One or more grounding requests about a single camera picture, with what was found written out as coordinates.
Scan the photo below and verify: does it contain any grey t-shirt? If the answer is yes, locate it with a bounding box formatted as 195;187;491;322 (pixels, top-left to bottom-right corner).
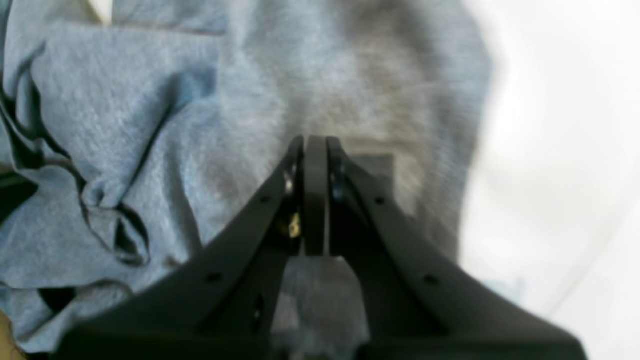
1;0;491;354

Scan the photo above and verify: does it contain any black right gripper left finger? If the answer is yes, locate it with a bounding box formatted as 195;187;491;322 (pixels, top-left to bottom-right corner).
53;136;304;360

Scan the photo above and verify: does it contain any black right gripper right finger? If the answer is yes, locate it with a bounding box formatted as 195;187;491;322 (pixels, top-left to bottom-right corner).
316;137;587;360

